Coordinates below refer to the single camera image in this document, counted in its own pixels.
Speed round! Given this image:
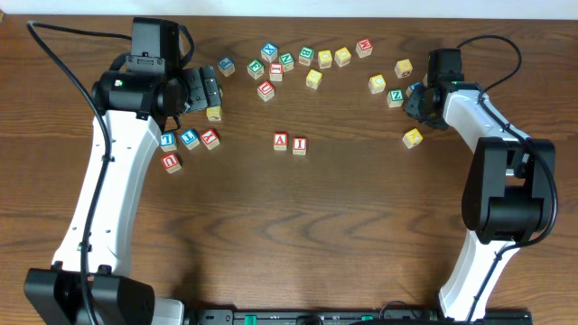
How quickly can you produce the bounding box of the red A block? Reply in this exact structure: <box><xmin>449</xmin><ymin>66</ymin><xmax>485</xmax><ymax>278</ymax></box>
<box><xmin>274</xmin><ymin>133</ymin><xmax>288</xmax><ymax>151</ymax></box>

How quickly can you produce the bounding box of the red i block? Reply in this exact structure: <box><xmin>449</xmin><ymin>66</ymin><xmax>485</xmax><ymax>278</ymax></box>
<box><xmin>269</xmin><ymin>63</ymin><xmax>284</xmax><ymax>82</ymax></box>
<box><xmin>292</xmin><ymin>137</ymin><xmax>307</xmax><ymax>155</ymax></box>

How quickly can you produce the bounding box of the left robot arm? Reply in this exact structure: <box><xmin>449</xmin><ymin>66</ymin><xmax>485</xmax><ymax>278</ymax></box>
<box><xmin>23</xmin><ymin>56</ymin><xmax>222</xmax><ymax>324</ymax></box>

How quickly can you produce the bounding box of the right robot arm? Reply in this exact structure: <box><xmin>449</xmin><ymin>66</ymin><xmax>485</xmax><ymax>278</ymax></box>
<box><xmin>405</xmin><ymin>81</ymin><xmax>557</xmax><ymax>323</ymax></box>

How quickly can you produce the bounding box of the blue 5 block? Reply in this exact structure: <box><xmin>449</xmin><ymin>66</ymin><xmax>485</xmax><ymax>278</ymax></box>
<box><xmin>406</xmin><ymin>82</ymin><xmax>422</xmax><ymax>98</ymax></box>

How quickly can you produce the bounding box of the yellow G block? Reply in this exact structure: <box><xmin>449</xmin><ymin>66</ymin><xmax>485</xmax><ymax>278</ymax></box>
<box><xmin>206</xmin><ymin>106</ymin><xmax>222</xmax><ymax>122</ymax></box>

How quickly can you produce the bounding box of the blue P block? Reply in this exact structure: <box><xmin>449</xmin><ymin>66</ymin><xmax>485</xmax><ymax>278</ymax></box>
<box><xmin>218</xmin><ymin>57</ymin><xmax>236</xmax><ymax>77</ymax></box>

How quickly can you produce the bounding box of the green Z block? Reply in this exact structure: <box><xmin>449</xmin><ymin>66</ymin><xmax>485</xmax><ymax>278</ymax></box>
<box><xmin>387</xmin><ymin>88</ymin><xmax>405</xmax><ymax>108</ymax></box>

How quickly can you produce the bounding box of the yellow K block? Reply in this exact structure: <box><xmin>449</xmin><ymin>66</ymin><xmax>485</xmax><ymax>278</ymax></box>
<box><xmin>402</xmin><ymin>128</ymin><xmax>423</xmax><ymax>149</ymax></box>

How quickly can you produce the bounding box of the yellow A block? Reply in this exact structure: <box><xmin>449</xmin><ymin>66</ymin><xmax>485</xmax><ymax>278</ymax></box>
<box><xmin>395</xmin><ymin>59</ymin><xmax>413</xmax><ymax>79</ymax></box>

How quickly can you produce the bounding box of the red Y block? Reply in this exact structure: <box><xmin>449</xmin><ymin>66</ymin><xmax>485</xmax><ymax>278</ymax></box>
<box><xmin>200</xmin><ymin>129</ymin><xmax>220</xmax><ymax>150</ymax></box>

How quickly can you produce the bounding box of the yellow C block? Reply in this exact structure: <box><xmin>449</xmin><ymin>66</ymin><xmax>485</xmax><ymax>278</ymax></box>
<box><xmin>368</xmin><ymin>74</ymin><xmax>387</xmax><ymax>94</ymax></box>

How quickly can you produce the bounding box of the red U block centre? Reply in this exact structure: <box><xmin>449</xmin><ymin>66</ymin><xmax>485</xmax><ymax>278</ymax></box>
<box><xmin>256</xmin><ymin>80</ymin><xmax>275</xmax><ymax>102</ymax></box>

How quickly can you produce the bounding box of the red u block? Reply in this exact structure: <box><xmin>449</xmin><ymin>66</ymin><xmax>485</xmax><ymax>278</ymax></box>
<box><xmin>161</xmin><ymin>153</ymin><xmax>182</xmax><ymax>173</ymax></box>
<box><xmin>256</xmin><ymin>80</ymin><xmax>275</xmax><ymax>102</ymax></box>

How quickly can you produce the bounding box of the blue L block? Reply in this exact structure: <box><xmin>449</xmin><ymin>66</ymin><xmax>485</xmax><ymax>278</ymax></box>
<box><xmin>160</xmin><ymin>133</ymin><xmax>177</xmax><ymax>152</ymax></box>

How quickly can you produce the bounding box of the blue X block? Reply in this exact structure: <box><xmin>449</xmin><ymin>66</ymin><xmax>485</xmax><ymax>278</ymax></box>
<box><xmin>261</xmin><ymin>42</ymin><xmax>278</xmax><ymax>63</ymax></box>

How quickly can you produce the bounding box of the red U block lower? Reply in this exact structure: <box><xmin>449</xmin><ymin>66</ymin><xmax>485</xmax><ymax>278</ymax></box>
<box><xmin>161</xmin><ymin>153</ymin><xmax>182</xmax><ymax>173</ymax></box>

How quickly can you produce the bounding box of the red H block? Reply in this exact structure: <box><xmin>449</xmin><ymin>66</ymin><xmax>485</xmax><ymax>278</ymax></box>
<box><xmin>356</xmin><ymin>38</ymin><xmax>374</xmax><ymax>58</ymax></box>

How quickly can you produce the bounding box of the green N block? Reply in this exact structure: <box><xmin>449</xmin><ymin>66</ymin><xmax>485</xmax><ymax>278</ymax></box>
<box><xmin>279</xmin><ymin>52</ymin><xmax>294</xmax><ymax>72</ymax></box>

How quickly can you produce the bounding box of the yellow block top right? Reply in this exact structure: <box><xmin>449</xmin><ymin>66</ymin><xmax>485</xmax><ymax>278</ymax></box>
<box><xmin>334</xmin><ymin>47</ymin><xmax>351</xmax><ymax>67</ymax></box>

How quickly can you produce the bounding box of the green B block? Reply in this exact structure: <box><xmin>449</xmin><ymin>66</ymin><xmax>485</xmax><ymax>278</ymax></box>
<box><xmin>298</xmin><ymin>46</ymin><xmax>314</xmax><ymax>66</ymax></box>

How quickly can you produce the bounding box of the yellow block middle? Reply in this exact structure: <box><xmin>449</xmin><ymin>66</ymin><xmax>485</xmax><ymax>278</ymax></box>
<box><xmin>305</xmin><ymin>70</ymin><xmax>323</xmax><ymax>89</ymax></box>

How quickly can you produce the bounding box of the yellow block top left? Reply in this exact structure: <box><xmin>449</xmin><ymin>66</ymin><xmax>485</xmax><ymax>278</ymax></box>
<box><xmin>318</xmin><ymin>50</ymin><xmax>333</xmax><ymax>69</ymax></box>

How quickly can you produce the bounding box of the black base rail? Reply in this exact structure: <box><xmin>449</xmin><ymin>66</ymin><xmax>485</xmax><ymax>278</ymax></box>
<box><xmin>182</xmin><ymin>308</ymin><xmax>534</xmax><ymax>325</ymax></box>

